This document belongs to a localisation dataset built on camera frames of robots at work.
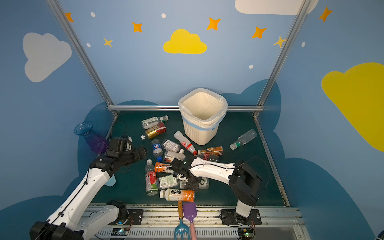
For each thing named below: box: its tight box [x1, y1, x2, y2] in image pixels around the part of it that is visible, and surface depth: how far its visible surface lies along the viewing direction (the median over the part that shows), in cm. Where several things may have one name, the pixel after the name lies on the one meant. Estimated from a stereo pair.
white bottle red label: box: [174, 131, 198, 156], surface depth 100 cm
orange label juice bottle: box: [154, 162, 174, 174], surface depth 88 cm
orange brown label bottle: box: [201, 146, 224, 156], surface depth 96 cm
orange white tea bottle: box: [159, 188, 195, 203], surface depth 79 cm
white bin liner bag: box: [178, 88, 228, 130], surface depth 92 cm
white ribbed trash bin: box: [178, 88, 228, 146], surface depth 93 cm
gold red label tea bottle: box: [140, 122, 167, 140], surface depth 106 cm
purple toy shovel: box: [183, 202, 197, 240], surface depth 77 cm
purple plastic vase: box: [74, 122, 110, 154], surface depth 89 cm
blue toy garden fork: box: [174, 201, 190, 240], surface depth 72 cm
